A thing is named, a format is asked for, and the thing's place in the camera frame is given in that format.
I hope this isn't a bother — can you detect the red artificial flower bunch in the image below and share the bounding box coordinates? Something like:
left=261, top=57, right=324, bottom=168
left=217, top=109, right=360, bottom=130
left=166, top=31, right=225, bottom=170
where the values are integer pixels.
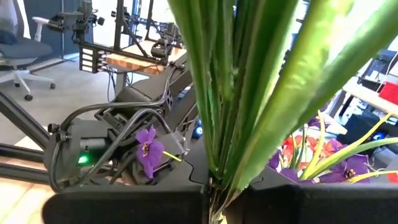
left=281, top=135, right=346, bottom=170

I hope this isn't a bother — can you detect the grey white office chair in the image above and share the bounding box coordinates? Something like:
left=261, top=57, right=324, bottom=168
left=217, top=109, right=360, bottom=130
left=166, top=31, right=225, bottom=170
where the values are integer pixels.
left=0, top=0, right=57, bottom=102

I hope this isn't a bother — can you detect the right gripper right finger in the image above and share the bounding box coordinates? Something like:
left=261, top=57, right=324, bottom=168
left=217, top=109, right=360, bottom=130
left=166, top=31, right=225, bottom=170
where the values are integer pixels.
left=224, top=167, right=398, bottom=224

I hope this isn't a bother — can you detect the black aluminium table frame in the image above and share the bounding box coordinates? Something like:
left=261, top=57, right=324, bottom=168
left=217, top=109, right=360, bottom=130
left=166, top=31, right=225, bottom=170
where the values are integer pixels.
left=0, top=91, right=52, bottom=185

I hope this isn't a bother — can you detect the wooden station table top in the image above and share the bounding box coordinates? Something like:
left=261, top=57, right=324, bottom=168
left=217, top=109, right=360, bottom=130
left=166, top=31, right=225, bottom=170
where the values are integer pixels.
left=105, top=40, right=187, bottom=76

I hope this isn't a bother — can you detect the wooden workbench with equipment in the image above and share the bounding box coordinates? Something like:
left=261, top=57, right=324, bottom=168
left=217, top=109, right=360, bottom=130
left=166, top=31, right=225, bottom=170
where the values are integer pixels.
left=77, top=0, right=187, bottom=74

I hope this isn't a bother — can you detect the red box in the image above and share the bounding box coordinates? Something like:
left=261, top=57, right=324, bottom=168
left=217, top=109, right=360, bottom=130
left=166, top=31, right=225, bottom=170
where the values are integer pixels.
left=377, top=80, right=398, bottom=105

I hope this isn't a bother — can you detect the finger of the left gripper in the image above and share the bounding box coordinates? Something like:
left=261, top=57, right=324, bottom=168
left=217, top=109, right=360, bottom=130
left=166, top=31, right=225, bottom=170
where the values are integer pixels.
left=157, top=132, right=187, bottom=156

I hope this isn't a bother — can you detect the black slotted box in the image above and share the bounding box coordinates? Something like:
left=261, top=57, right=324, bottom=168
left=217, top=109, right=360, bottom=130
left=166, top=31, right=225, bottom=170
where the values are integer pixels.
left=79, top=46, right=108, bottom=74

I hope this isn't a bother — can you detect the dark monitor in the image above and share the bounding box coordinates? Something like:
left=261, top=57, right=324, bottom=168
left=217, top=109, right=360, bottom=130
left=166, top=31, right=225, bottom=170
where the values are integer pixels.
left=357, top=49, right=398, bottom=91

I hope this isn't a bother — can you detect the light wooden desk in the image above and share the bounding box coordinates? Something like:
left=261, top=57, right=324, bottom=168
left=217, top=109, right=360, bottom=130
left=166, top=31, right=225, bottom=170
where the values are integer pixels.
left=341, top=77, right=398, bottom=119

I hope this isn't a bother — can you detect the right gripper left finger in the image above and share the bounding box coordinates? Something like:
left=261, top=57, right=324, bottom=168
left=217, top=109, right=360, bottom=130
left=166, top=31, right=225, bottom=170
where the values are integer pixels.
left=42, top=146, right=210, bottom=224

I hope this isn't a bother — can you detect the purple artificial flower bunch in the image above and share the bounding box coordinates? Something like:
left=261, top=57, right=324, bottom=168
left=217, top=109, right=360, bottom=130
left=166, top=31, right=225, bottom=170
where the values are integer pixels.
left=269, top=105, right=398, bottom=185

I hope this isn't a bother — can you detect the loose purple flower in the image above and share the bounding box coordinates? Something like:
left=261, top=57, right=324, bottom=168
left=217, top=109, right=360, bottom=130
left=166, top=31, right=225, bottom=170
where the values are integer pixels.
left=135, top=125, right=183, bottom=180

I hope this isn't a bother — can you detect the pink artificial tulip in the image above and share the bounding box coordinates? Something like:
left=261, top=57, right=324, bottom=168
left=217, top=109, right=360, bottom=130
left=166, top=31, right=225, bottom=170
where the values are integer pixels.
left=167, top=0, right=398, bottom=224

